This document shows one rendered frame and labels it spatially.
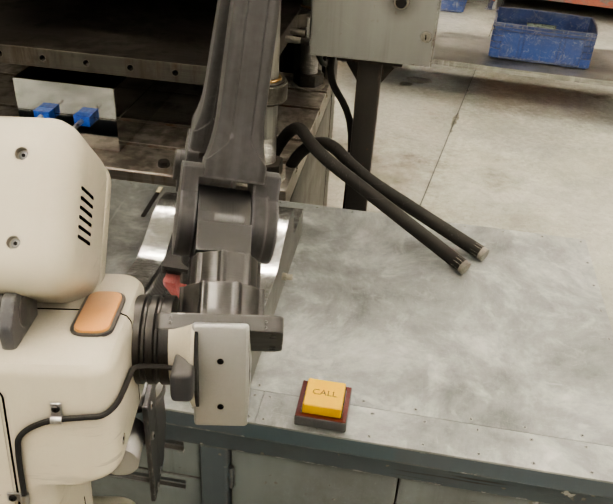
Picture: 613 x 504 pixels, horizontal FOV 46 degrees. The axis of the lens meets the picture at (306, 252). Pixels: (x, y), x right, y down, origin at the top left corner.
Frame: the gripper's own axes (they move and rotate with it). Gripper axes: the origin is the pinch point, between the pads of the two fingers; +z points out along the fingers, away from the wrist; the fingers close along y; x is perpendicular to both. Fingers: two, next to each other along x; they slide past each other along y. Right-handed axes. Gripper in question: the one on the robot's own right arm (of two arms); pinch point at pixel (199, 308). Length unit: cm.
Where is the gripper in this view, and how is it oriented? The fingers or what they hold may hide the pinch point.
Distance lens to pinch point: 114.0
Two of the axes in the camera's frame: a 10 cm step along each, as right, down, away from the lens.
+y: -9.9, -1.5, 0.7
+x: -1.4, 5.1, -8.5
